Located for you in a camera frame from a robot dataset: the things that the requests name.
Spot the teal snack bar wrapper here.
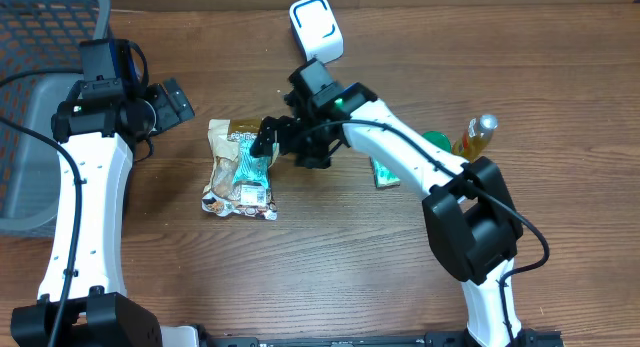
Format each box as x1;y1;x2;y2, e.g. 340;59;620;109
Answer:
233;137;272;189

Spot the teal tissue pack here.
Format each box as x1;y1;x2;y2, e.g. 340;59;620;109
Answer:
370;158;400;189

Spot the brown Pantree snack pouch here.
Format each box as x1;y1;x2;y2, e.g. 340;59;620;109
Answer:
201;119;277;220

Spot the green lidded cup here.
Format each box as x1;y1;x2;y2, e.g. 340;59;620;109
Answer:
422;131;451;152

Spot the yellow oil bottle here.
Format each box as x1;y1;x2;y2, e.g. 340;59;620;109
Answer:
451;114;499;162

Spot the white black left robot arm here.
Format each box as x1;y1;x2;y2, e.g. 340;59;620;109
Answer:
10;79;206;346

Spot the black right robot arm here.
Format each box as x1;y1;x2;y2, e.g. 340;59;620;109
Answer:
250;82;522;346

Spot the white barcode scanner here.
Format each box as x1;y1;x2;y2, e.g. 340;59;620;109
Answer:
289;0;344;63

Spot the grey plastic mesh basket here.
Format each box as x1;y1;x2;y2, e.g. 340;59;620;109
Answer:
1;0;111;237

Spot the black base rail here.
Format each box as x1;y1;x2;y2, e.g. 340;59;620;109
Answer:
200;329;565;347

